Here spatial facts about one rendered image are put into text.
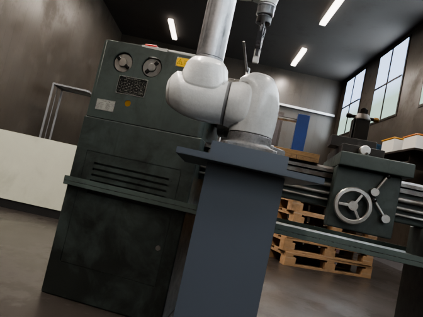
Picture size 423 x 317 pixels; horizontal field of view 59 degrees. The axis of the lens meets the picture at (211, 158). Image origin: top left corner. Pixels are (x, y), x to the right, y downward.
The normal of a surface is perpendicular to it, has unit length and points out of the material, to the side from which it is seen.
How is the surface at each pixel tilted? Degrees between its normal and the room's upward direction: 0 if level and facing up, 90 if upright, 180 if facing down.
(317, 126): 90
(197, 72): 89
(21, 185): 90
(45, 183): 90
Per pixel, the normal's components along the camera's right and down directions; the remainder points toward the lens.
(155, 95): -0.15, -0.11
